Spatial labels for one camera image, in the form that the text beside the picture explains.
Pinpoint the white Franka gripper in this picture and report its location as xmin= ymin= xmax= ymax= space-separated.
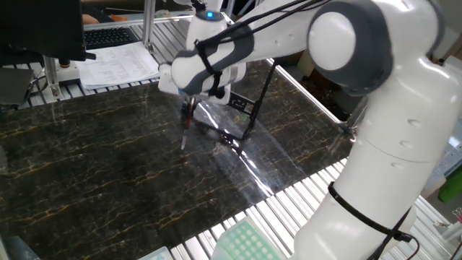
xmin=157 ymin=63 xmax=232 ymax=110

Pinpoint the white plastic tip rack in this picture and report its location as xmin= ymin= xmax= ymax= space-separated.
xmin=139 ymin=246 xmax=174 ymax=260

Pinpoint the white paper stack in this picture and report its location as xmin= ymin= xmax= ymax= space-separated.
xmin=75 ymin=41 xmax=162 ymax=90

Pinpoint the black gold marble mat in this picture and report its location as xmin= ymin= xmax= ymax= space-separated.
xmin=0 ymin=59 xmax=362 ymax=260

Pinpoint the black keyboard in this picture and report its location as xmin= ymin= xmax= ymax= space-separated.
xmin=83 ymin=27 xmax=140 ymax=51

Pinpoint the black monitor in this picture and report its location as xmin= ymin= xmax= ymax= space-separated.
xmin=0 ymin=0 xmax=97 ymax=66

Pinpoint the black flat device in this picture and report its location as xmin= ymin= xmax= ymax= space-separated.
xmin=0 ymin=66 xmax=35 ymax=109

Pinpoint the green plastic container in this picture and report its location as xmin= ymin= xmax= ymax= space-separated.
xmin=438 ymin=168 xmax=462 ymax=204

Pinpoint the aluminium frame strut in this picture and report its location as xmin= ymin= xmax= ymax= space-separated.
xmin=142 ymin=0 xmax=157 ymax=55
xmin=338 ymin=103 xmax=368 ymax=141

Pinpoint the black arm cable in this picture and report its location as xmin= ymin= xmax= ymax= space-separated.
xmin=194 ymin=0 xmax=326 ymax=99

